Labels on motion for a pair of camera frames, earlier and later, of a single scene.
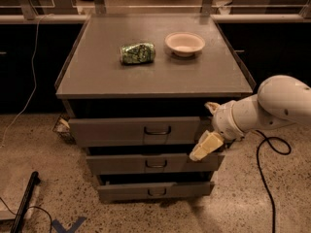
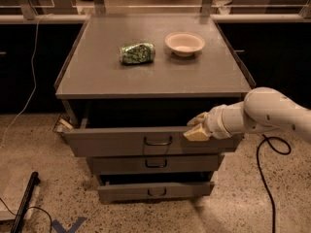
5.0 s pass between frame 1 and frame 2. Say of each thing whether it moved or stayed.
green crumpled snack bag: stayed
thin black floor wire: stayed
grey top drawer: moved
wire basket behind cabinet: stayed
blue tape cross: stayed
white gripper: moved
